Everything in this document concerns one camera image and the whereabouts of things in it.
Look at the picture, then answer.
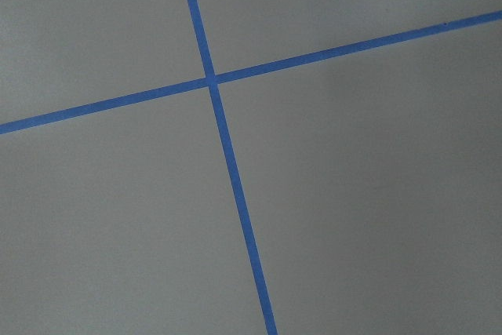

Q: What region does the blue tape strip crosswise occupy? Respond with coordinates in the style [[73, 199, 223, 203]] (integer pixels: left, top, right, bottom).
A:
[[1, 10, 501, 134]]

